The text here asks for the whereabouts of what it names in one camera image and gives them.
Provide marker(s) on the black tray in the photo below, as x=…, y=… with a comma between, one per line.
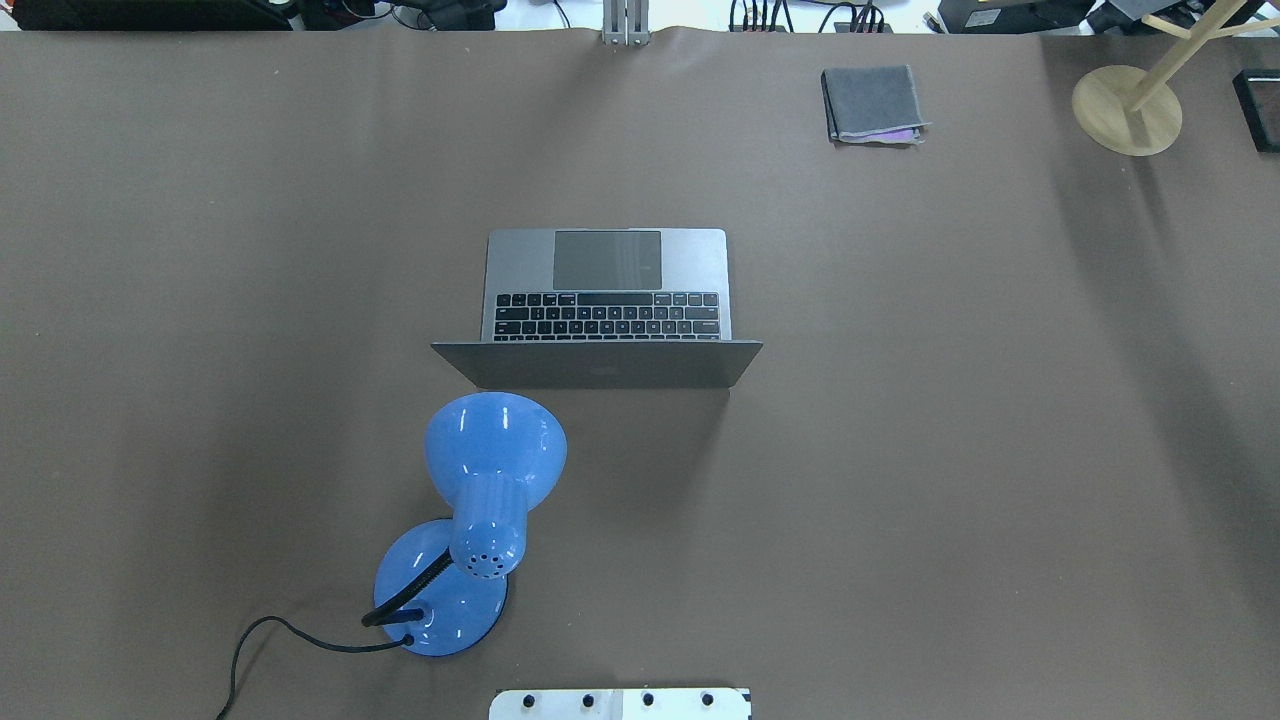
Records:
x=1258, y=95

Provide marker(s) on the grey laptop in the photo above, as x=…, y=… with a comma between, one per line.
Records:
x=593, y=308

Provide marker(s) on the wooden mug tree stand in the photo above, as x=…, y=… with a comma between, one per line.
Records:
x=1133, y=111

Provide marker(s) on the aluminium camera mount post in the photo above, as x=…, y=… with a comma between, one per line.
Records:
x=626, y=23

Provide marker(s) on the folded grey cloth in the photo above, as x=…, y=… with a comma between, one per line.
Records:
x=872, y=105

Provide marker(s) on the blue desk lamp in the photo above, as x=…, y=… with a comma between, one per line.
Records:
x=442, y=586

